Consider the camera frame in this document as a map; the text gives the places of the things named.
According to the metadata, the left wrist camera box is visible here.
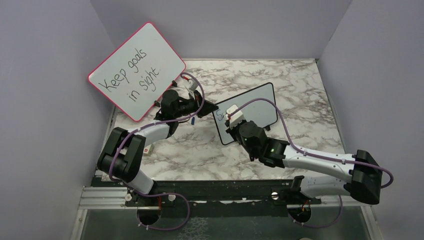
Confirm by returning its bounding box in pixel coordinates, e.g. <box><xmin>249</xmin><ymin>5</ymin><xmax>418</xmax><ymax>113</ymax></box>
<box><xmin>183</xmin><ymin>78</ymin><xmax>199</xmax><ymax>99</ymax></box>

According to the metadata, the black framed whiteboard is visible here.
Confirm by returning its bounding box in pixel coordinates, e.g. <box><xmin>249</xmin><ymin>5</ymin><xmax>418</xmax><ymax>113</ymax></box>
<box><xmin>212</xmin><ymin>82</ymin><xmax>278</xmax><ymax>146</ymax></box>

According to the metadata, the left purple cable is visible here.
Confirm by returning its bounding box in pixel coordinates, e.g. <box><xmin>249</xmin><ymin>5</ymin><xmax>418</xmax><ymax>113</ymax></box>
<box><xmin>108</xmin><ymin>72</ymin><xmax>206</xmax><ymax>232</ymax></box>

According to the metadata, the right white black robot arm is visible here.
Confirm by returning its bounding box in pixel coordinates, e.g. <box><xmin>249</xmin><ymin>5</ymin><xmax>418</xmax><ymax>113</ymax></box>
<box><xmin>225</xmin><ymin>120</ymin><xmax>383</xmax><ymax>205</ymax></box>

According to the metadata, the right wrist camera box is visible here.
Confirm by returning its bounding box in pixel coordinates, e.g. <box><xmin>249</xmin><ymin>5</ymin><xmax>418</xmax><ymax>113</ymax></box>
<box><xmin>224</xmin><ymin>104</ymin><xmax>245</xmax><ymax>129</ymax></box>

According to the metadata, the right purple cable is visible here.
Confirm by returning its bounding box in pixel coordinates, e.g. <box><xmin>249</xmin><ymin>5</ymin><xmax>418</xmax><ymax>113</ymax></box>
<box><xmin>226</xmin><ymin>97</ymin><xmax>395</xmax><ymax>230</ymax></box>

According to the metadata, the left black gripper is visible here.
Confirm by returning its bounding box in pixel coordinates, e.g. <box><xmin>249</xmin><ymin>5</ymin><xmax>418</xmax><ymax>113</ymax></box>
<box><xmin>173</xmin><ymin>90</ymin><xmax>219</xmax><ymax>119</ymax></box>

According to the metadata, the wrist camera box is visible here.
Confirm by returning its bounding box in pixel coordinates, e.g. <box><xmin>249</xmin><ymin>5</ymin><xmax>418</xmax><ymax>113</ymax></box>
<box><xmin>224</xmin><ymin>104</ymin><xmax>245</xmax><ymax>129</ymax></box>
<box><xmin>183</xmin><ymin>78</ymin><xmax>199</xmax><ymax>99</ymax></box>

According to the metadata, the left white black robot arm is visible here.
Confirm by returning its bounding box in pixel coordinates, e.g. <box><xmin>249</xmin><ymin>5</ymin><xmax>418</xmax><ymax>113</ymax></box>
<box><xmin>96</xmin><ymin>90</ymin><xmax>219</xmax><ymax>206</ymax></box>

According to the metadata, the purple cable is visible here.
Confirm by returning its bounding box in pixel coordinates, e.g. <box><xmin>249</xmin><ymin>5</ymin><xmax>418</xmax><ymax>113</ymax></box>
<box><xmin>226</xmin><ymin>97</ymin><xmax>395</xmax><ymax>230</ymax></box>
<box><xmin>108</xmin><ymin>72</ymin><xmax>206</xmax><ymax>232</ymax></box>

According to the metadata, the pink framed whiteboard with writing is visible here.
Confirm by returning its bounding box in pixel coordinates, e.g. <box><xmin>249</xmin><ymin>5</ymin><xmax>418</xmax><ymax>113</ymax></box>
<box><xmin>87</xmin><ymin>22</ymin><xmax>186</xmax><ymax>122</ymax></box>

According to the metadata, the small white red box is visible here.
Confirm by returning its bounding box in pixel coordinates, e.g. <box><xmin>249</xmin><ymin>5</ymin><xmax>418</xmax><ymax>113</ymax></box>
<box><xmin>143</xmin><ymin>144</ymin><xmax>154</xmax><ymax>156</ymax></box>

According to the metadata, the black aluminium mounting rail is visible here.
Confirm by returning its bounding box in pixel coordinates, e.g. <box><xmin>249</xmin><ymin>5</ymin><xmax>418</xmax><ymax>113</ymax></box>
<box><xmin>77</xmin><ymin>178</ymin><xmax>374</xmax><ymax>218</ymax></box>

